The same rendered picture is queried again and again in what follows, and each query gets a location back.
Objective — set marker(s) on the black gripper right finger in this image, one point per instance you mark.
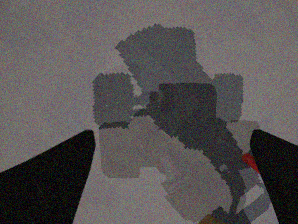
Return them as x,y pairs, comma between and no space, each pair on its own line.
277,163

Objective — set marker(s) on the red peg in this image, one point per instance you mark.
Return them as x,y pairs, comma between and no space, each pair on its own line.
246,158

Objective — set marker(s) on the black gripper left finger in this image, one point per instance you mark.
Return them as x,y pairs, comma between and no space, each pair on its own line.
47,188

